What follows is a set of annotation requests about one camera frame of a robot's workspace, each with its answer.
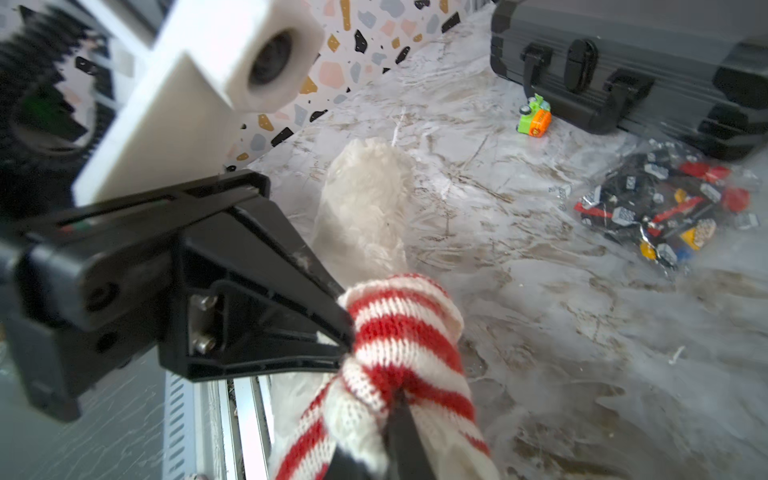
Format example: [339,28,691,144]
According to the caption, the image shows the bag of toy bricks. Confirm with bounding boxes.
[549,138,767,279]

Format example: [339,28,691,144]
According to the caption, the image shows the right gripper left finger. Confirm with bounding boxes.
[323,447,372,480]

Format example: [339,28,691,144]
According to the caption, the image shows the white teddy bear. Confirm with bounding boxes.
[269,138,413,479]

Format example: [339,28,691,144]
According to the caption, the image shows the black corrugated cable conduit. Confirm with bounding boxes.
[0,5,121,223]

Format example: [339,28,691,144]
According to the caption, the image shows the red white striped knit sweater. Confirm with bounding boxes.
[270,274,499,479]

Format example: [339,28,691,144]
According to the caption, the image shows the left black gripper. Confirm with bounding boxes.
[1,172,354,422]

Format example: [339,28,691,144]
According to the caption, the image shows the small green orange toy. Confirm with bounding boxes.
[517,94,553,138]

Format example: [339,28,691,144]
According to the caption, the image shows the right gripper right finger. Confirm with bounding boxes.
[385,390,436,480]

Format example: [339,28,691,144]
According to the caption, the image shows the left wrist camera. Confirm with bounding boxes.
[71,1,324,206]

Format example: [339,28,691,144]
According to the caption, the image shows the dark grey hard case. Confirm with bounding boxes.
[490,1,767,160]

